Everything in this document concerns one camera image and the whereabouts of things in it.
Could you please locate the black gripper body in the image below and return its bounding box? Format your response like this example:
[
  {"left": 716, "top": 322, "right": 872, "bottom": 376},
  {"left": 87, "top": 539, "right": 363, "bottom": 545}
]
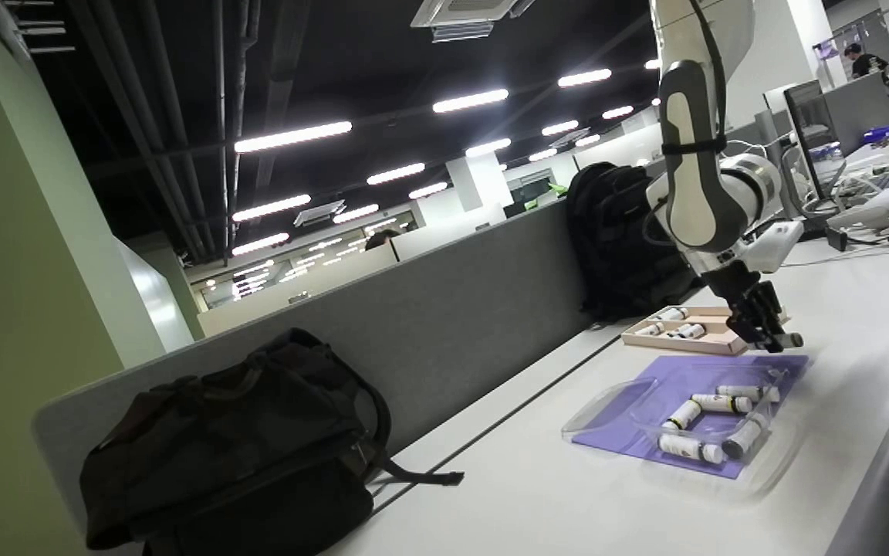
[{"left": 702, "top": 256, "right": 789, "bottom": 334}]

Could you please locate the ceiling air conditioner unit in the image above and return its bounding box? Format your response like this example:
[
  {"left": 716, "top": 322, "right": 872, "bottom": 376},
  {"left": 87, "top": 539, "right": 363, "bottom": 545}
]
[{"left": 406, "top": 0, "right": 538, "bottom": 46}]

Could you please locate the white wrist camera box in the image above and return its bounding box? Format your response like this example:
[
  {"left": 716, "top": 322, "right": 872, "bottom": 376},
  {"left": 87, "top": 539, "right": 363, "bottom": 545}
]
[{"left": 736, "top": 217, "right": 809, "bottom": 278}]

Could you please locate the black backpack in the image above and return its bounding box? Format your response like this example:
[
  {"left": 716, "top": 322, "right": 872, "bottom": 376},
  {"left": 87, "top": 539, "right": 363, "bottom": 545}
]
[
  {"left": 560, "top": 161, "right": 700, "bottom": 323},
  {"left": 76, "top": 326, "right": 465, "bottom": 556}
]

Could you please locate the computer monitor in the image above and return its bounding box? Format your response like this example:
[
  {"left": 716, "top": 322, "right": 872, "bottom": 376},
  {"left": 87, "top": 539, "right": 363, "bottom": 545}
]
[
  {"left": 779, "top": 76, "right": 838, "bottom": 208},
  {"left": 825, "top": 72, "right": 889, "bottom": 156}
]

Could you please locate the grey desk partition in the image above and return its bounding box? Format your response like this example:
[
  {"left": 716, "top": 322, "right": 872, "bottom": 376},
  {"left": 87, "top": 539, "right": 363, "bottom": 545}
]
[{"left": 32, "top": 197, "right": 671, "bottom": 521}]

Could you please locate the white desk device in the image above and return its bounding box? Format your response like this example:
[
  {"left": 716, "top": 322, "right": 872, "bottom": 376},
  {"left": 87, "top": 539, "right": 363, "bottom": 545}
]
[{"left": 826, "top": 179, "right": 889, "bottom": 237}]

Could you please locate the light wooden tray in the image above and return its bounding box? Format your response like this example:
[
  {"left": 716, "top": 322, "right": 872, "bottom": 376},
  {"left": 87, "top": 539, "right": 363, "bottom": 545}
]
[{"left": 621, "top": 298, "right": 753, "bottom": 362}]

